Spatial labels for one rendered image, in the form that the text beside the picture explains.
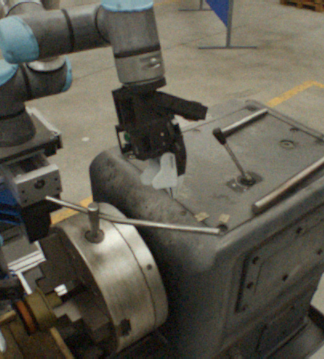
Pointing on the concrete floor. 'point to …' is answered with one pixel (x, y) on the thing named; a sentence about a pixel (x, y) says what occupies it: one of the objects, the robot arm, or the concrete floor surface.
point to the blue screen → (221, 8)
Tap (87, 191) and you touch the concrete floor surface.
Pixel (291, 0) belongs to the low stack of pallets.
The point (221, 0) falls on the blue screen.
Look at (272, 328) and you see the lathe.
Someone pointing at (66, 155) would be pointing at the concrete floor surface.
